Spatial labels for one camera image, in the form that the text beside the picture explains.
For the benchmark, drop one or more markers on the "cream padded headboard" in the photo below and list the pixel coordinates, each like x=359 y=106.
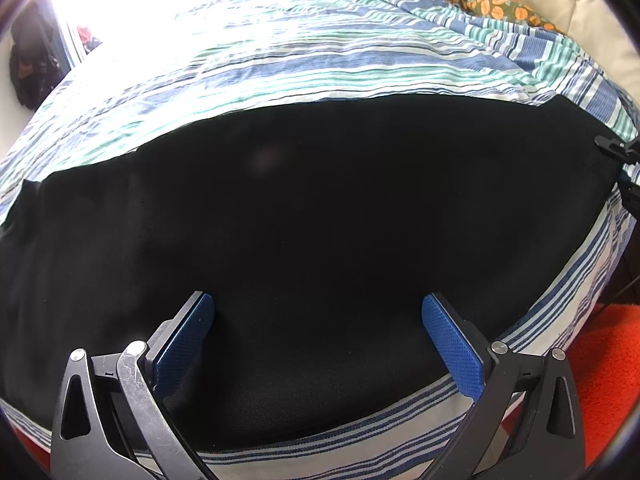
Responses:
x=593 y=25

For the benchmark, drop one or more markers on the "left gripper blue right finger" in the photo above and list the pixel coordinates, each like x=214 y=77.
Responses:
x=460 y=345

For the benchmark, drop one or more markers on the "black pants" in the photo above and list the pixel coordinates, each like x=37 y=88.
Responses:
x=317 y=229

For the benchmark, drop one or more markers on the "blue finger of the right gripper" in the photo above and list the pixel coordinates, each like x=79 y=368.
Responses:
x=630 y=192
x=626 y=152

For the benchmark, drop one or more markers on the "striped blue green bedsheet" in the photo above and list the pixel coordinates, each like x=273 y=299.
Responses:
x=192 y=60

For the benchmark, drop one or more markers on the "dark hanging clothes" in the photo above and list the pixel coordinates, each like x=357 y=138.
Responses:
x=34 y=68

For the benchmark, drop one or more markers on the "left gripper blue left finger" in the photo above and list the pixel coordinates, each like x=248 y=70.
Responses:
x=175 y=344

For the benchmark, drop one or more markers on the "red fleece garment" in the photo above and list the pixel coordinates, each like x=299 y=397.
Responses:
x=605 y=363

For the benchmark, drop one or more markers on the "red item at window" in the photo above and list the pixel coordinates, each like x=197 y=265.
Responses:
x=88 y=40

